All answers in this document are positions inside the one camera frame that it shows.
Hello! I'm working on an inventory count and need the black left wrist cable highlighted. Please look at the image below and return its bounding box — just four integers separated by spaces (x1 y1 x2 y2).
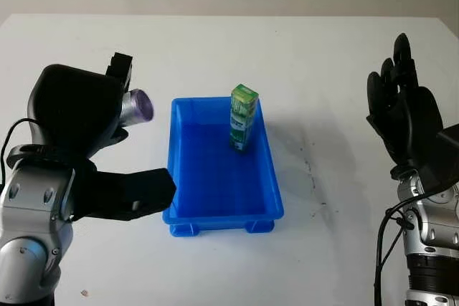
0 118 35 187

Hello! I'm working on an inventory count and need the blue plastic tray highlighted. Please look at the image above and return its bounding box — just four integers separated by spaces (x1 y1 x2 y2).
161 96 285 239

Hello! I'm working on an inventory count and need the silver can with purple end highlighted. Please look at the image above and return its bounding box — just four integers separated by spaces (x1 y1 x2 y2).
119 87 156 130

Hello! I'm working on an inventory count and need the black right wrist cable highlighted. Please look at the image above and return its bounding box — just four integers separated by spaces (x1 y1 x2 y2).
374 191 417 306

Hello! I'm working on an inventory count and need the green printed carton box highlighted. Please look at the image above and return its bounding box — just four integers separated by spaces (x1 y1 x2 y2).
228 83 260 156

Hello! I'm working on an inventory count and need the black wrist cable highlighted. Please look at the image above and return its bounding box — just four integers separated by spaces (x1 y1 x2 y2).
0 118 35 187
374 191 417 306

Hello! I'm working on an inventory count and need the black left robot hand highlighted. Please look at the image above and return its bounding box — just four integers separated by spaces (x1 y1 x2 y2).
27 52 134 162

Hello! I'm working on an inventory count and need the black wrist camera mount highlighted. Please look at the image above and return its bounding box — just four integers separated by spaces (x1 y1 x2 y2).
70 161 177 221
415 124 459 193

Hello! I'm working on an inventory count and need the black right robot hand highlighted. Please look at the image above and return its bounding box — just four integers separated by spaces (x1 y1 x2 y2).
365 32 446 175

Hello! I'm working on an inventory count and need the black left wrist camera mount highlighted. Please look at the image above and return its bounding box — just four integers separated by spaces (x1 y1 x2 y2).
70 161 177 221

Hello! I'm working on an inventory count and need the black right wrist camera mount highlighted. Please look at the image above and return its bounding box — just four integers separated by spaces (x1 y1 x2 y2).
415 124 459 193

